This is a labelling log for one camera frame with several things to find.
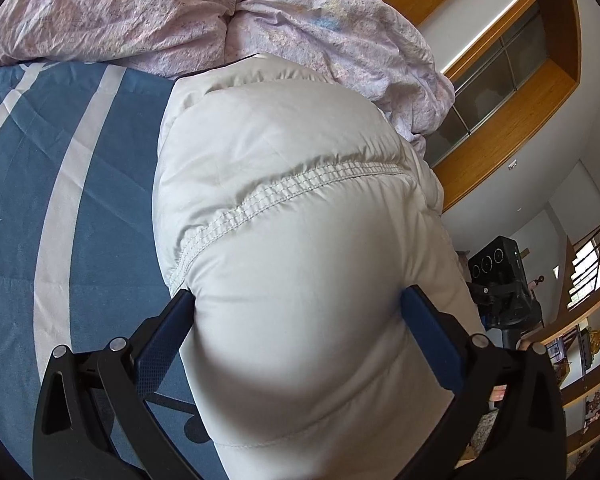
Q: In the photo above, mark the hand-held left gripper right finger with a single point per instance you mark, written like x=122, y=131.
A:
x=430, y=340

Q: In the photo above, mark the wooden framed glass cabinet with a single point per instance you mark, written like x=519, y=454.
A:
x=530, y=120

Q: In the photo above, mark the window with grille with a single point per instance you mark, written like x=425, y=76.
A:
x=585, y=265

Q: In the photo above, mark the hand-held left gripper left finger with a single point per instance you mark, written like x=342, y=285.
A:
x=165, y=347

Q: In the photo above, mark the pink floral quilt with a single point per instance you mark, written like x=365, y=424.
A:
x=105, y=10

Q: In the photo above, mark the wooden bookshelf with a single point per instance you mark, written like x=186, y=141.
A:
x=580, y=355

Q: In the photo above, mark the beige puffer jacket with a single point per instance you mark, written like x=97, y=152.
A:
x=305, y=260

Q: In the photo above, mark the blue white striped bed sheet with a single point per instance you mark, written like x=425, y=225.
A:
x=30, y=185

